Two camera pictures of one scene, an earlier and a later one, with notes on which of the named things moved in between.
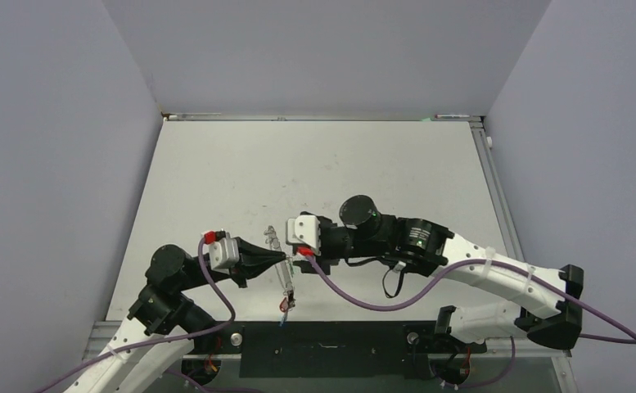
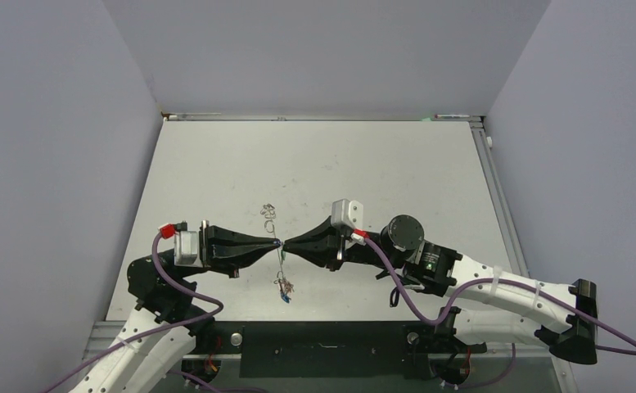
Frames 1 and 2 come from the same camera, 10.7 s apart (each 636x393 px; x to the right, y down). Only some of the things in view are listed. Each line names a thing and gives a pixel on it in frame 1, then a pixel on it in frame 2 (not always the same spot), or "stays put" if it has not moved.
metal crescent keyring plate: [287, 289] to [269, 212]
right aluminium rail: [510, 239] stays put
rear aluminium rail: [320, 117] stays put
